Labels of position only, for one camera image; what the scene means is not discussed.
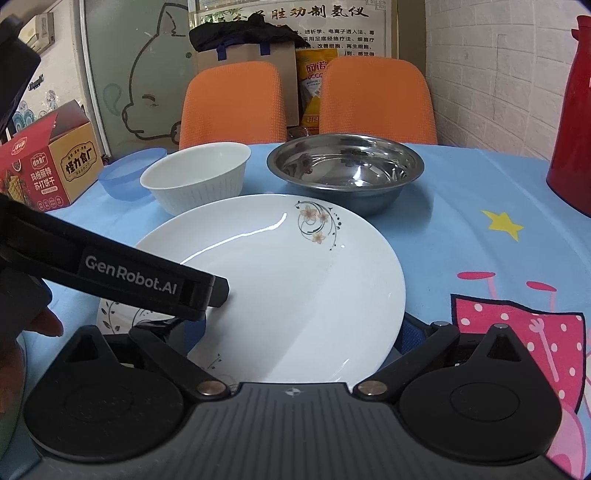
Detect stainless steel bowl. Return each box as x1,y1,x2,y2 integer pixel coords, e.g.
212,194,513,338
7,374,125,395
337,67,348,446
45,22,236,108
266,134,426,215

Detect white air conditioner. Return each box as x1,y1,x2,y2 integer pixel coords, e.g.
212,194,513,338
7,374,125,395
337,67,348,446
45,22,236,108
25,13,56,51

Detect red cracker box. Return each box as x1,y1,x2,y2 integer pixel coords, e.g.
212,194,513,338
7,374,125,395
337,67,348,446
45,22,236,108
0,100,105,213

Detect red thermos jug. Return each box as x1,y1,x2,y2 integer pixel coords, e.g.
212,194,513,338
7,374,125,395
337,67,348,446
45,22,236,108
546,15,591,217

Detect small white plate black vines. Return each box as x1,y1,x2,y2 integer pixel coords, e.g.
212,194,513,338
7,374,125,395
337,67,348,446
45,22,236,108
96,295,241,384

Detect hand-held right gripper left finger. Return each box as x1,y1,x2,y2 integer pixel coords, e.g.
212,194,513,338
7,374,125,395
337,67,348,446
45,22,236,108
62,316,232,401

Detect cardboard box with black cloth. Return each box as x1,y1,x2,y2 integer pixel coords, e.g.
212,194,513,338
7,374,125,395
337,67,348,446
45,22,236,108
193,39,298,127

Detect black cloth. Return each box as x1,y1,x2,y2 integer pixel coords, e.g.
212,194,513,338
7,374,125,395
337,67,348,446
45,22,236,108
188,21,308,51

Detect white ribbed bowl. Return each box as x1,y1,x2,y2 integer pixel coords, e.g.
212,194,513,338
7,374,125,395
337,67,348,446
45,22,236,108
140,142,252,217

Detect orange chair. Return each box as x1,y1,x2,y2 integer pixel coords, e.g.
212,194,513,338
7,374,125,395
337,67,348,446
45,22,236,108
318,56,438,145
178,61,288,149

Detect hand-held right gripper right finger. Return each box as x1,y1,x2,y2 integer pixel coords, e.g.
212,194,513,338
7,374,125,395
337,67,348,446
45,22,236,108
353,316,533,401

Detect blue printed tablecloth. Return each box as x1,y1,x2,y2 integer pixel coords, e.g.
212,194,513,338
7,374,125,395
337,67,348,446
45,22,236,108
0,138,591,480

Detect yellow snack bag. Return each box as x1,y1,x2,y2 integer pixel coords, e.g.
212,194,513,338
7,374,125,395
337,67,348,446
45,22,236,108
295,48,340,130

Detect glass door with cartoon outline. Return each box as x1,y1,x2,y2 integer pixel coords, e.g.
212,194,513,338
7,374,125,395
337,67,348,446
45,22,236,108
78,0,199,155

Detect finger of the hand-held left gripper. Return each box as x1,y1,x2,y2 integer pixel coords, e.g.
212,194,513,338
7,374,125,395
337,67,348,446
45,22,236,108
207,275,230,310

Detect blue plastic bowl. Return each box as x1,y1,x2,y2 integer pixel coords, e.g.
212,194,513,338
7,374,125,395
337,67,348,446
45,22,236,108
98,148,168,202

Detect large white flowered plate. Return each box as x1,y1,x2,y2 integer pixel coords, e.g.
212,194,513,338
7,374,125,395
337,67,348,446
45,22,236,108
131,194,407,385

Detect wall poster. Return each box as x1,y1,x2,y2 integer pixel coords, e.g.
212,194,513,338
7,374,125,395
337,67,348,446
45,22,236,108
194,0,399,58

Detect person's left hand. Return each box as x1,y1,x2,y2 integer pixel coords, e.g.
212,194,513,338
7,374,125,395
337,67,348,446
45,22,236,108
18,302,64,339

